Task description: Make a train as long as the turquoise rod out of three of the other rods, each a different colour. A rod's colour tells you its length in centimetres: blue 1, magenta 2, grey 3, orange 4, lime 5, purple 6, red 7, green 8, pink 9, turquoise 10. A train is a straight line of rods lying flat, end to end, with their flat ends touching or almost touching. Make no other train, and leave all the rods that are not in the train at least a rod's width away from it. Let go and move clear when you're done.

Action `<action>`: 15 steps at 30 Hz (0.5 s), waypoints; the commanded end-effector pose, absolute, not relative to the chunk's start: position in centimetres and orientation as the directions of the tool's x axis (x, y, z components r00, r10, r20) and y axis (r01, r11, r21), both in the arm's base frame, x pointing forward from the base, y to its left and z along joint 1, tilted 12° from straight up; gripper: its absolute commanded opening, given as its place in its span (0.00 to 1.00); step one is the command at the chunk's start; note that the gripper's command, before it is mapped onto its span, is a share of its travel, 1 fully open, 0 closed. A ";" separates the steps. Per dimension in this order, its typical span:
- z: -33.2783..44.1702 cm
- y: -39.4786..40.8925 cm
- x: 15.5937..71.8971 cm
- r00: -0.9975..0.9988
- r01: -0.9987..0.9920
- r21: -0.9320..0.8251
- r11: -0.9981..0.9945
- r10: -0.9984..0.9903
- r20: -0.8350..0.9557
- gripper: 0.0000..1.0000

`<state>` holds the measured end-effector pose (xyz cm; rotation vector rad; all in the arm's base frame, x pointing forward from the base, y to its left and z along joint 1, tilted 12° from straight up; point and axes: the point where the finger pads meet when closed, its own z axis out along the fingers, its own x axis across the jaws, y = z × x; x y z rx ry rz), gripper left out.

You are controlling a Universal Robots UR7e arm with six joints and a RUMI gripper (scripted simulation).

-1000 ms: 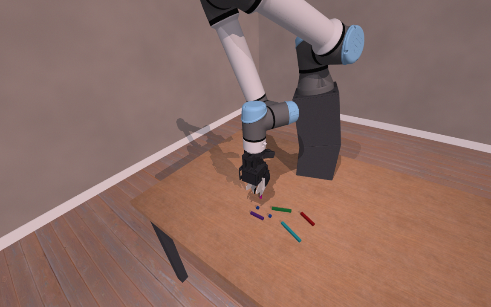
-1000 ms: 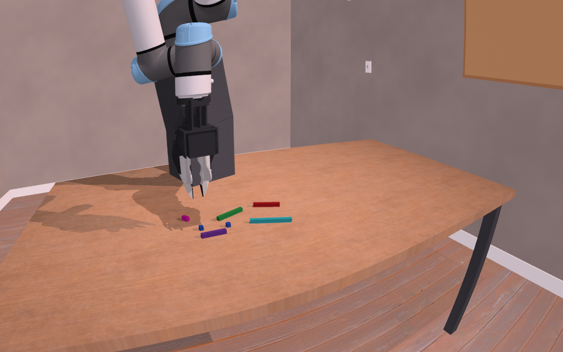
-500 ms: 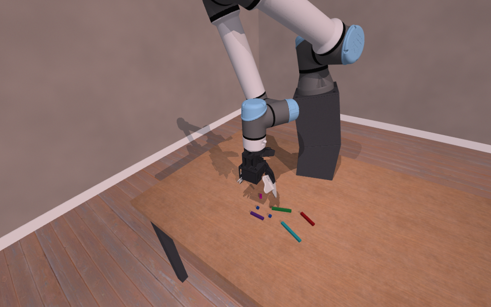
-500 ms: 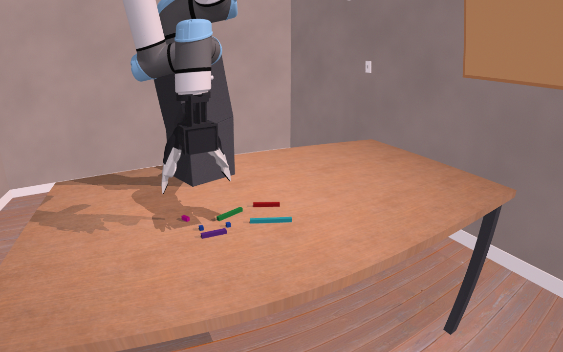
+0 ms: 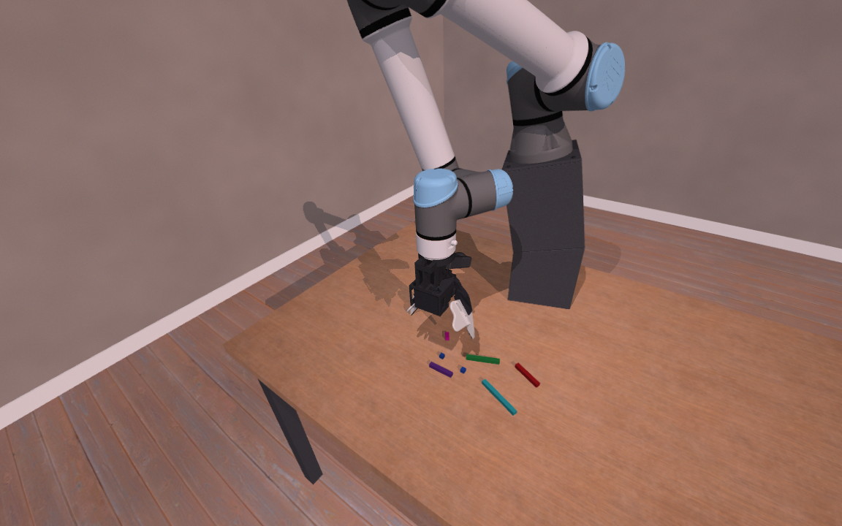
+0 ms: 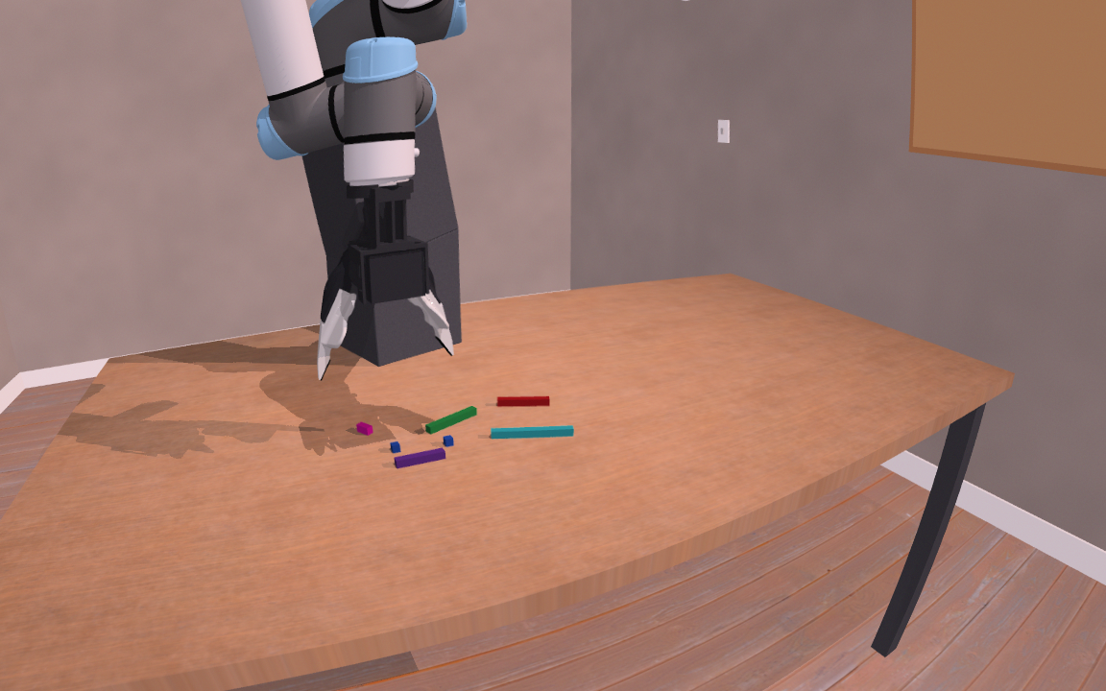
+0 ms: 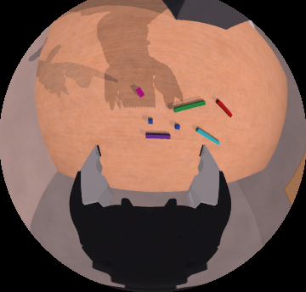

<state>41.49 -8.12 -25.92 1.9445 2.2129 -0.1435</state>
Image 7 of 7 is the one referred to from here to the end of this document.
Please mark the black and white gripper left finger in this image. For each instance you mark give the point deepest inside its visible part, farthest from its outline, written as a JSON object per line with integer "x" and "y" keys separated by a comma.
{"x": 90, "y": 192}

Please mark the red rod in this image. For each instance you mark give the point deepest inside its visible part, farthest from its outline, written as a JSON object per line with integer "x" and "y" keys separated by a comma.
{"x": 221, "y": 105}

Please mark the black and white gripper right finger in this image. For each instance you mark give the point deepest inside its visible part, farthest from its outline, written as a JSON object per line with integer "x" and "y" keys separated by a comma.
{"x": 209, "y": 193}

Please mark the turquoise rod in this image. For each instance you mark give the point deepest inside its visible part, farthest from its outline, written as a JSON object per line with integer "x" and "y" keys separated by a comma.
{"x": 207, "y": 136}

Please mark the small magenta block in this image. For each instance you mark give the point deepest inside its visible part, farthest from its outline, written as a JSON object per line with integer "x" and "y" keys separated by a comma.
{"x": 140, "y": 92}

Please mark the purple rod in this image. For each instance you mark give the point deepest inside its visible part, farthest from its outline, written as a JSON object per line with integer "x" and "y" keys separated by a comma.
{"x": 158, "y": 135}

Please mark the green rod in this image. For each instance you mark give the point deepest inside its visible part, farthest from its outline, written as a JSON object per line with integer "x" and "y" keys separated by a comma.
{"x": 189, "y": 106}

